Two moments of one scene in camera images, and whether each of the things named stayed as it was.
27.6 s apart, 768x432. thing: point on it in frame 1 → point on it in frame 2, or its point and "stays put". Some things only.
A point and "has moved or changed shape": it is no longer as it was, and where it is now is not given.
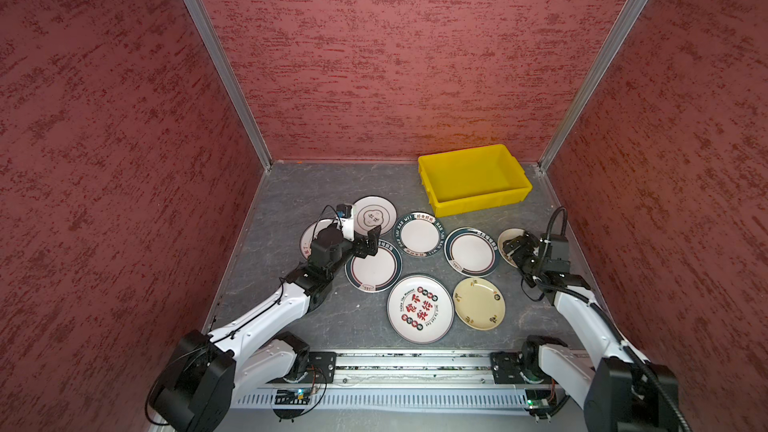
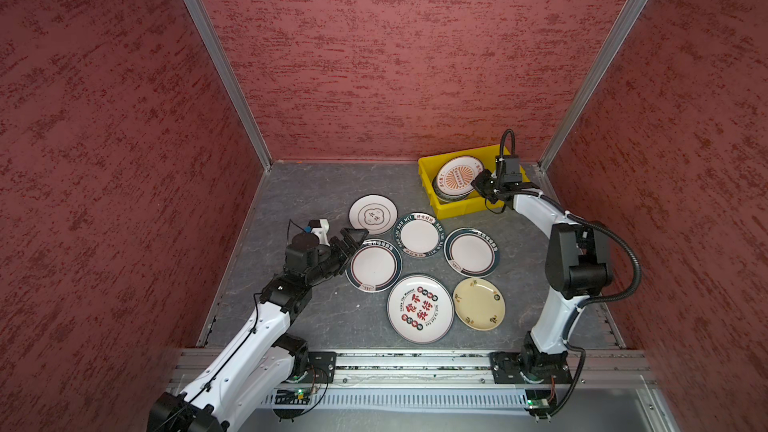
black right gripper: (525, 247) → (479, 182)
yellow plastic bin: (471, 179) stays put
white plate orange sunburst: (307, 233) has moved or changed shape
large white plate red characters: (420, 309) stays put
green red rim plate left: (376, 273) stays put
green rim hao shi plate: (420, 234) stays put
